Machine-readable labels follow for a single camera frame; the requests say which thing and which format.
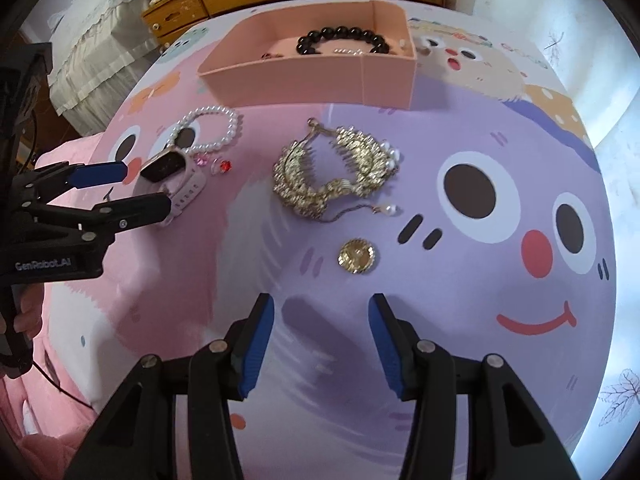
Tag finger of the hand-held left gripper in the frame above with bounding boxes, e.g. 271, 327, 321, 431
20, 160, 128, 202
30, 191, 174, 239

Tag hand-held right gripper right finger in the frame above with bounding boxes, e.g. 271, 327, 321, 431
367, 292, 576, 480

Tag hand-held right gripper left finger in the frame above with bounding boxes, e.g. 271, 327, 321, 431
65, 292, 276, 480

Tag pink smartwatch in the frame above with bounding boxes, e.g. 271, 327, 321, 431
139, 145, 206, 228

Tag round gold brooch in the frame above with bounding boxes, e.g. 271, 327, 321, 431
336, 238, 376, 275

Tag pink cardboard box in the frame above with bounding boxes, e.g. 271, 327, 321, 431
197, 0, 418, 111

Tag person's left hand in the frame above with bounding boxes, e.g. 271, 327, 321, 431
14, 284, 45, 343

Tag white lace cloth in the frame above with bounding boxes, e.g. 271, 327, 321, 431
47, 0, 171, 136

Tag pink blanket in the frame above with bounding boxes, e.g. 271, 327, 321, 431
0, 350, 101, 480

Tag cartoon printed mat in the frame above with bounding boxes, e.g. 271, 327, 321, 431
40, 0, 618, 480

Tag white pearl bracelet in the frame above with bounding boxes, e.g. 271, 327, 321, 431
167, 105, 240, 155

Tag black cable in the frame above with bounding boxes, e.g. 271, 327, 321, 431
30, 355, 96, 411

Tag ornate gold necklace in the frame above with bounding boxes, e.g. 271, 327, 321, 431
271, 117, 402, 222

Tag black bead bracelet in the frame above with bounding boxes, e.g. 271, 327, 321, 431
296, 26, 392, 57

